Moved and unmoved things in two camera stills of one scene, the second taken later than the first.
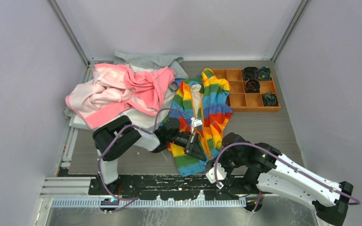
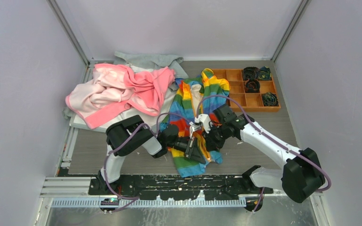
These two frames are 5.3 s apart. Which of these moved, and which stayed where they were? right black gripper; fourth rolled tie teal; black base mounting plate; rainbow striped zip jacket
Moved: right black gripper
Stayed: fourth rolled tie teal; black base mounting plate; rainbow striped zip jacket
